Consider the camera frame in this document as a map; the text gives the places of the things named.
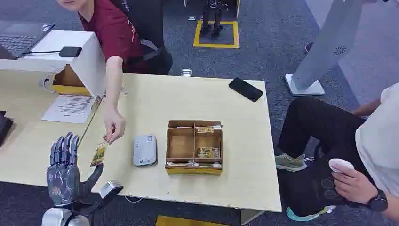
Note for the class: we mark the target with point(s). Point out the person's left hand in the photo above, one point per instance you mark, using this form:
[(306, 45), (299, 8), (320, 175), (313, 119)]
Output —
[(113, 124), (353, 185)]

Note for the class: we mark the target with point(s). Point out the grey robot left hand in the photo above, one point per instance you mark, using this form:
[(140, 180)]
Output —
[(64, 181)]

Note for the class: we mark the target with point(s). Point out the white handheld device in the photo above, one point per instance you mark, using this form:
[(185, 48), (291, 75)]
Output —
[(340, 164)]

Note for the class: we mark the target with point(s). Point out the small card beside paper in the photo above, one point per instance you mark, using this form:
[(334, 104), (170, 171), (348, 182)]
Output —
[(96, 103)]

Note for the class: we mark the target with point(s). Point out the black wristwatch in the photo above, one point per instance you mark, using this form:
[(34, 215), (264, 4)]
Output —
[(378, 202)]

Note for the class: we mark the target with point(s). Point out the white printed paper sheet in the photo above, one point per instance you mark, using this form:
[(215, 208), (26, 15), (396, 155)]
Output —
[(68, 109)]

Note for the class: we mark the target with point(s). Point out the teal soled sneaker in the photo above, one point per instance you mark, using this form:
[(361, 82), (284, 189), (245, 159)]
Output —
[(304, 216)]

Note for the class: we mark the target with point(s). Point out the brown yellow cardboard box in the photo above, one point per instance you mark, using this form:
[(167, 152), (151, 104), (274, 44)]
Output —
[(67, 84)]

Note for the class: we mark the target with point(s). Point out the white desk riser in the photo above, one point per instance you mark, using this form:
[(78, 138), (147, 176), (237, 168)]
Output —
[(87, 62)]

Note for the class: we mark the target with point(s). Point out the green sneaker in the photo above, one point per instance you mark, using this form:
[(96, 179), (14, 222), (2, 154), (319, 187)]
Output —
[(290, 163)]

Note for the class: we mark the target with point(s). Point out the person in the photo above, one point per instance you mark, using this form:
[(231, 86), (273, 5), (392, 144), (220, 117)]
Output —
[(115, 31), (318, 124)]

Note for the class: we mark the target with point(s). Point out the wooden compartment box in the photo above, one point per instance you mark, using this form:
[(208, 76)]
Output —
[(182, 146)]

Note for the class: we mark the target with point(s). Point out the black bag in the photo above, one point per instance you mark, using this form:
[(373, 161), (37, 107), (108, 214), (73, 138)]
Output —
[(4, 126)]

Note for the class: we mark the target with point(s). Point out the black power adapter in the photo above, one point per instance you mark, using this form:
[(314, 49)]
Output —
[(70, 51)]

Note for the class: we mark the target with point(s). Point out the silver floor socket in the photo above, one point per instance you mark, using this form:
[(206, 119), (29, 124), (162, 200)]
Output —
[(186, 72)]

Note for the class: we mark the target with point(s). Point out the long white card stack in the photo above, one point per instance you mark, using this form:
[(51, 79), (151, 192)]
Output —
[(193, 165)]

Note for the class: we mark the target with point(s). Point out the small yellow printed card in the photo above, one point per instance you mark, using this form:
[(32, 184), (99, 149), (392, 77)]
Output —
[(205, 130)]

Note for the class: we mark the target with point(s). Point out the black office chair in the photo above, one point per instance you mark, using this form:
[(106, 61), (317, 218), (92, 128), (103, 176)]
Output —
[(152, 37)]

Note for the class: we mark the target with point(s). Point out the wide yellow printed card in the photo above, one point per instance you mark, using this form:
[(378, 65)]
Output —
[(208, 152)]

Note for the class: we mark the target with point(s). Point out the short white card stack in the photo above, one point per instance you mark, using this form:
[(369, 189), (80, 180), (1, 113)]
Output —
[(217, 127)]

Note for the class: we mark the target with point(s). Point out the dark grey laptop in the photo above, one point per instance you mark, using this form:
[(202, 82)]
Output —
[(18, 37)]

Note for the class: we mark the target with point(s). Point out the small white floor plate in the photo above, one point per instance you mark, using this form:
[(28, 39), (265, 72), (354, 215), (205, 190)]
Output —
[(191, 18)]

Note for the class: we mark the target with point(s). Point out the black smartphone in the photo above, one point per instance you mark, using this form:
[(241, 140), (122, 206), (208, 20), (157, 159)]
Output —
[(245, 89)]

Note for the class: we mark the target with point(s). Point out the white kiosk stand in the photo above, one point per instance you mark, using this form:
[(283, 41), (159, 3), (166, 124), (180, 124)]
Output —
[(324, 43)]

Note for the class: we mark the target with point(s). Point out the black robot legs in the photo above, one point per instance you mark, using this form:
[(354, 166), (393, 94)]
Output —
[(215, 18)]

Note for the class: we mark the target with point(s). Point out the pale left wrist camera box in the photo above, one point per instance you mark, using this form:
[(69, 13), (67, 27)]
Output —
[(109, 188)]

